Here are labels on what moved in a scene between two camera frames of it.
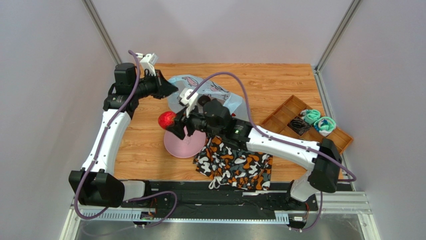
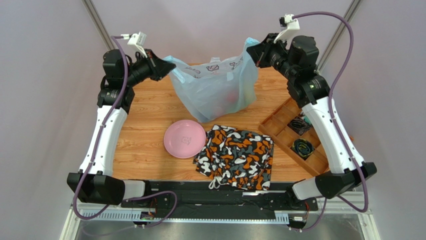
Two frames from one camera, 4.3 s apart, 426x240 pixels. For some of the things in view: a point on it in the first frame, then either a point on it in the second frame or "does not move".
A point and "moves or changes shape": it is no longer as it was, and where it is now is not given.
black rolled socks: [298, 124] does not move
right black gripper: [185, 123] -> [263, 53]
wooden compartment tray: [294, 118] -> [283, 135]
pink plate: [186, 148] does not move
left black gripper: [167, 88] -> [159, 68]
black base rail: [192, 198] does not move
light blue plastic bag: [204, 86] moves or changes shape
